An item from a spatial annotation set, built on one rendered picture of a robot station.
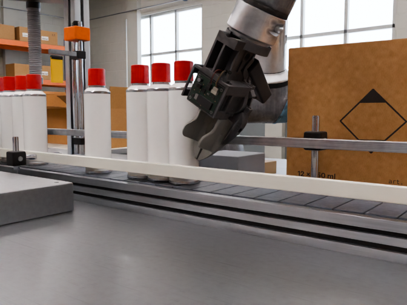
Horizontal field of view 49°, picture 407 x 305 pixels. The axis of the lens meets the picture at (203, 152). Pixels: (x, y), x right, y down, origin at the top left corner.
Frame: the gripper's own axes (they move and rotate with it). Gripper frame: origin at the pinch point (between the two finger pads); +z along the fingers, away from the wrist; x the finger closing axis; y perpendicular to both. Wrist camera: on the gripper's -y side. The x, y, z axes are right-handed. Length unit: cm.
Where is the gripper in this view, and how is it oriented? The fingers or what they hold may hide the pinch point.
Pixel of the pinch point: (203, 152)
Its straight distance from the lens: 73.7
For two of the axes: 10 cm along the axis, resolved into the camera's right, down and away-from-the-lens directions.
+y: -6.1, 0.7, -7.9
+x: 6.9, 5.4, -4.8
